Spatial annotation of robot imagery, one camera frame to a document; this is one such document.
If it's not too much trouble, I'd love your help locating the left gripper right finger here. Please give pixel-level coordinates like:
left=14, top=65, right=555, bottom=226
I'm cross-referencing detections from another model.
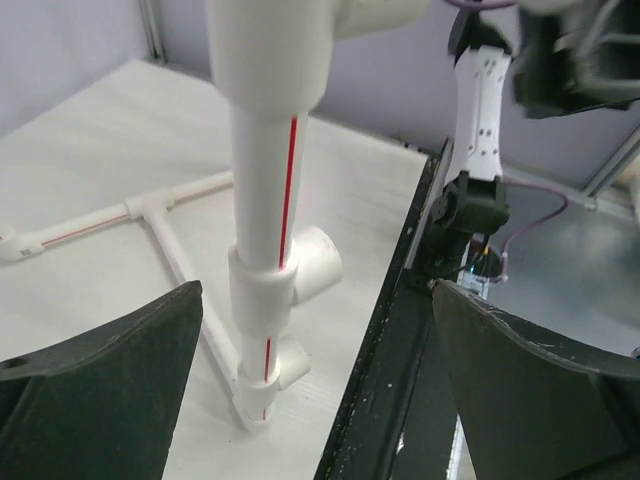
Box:
left=433, top=280, right=639, bottom=479

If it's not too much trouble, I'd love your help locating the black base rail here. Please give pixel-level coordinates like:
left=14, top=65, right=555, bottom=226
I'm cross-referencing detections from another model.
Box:
left=314, top=140, right=487, bottom=479

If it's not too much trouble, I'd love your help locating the white PVC pipe frame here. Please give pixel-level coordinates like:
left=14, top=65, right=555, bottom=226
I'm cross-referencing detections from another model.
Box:
left=1, top=1, right=426, bottom=430

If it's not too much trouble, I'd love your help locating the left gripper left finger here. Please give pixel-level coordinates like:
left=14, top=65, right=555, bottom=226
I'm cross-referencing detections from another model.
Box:
left=1, top=281, right=203, bottom=479

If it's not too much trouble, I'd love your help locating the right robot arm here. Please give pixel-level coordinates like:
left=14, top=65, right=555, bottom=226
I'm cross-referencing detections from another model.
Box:
left=413, top=1, right=639, bottom=282

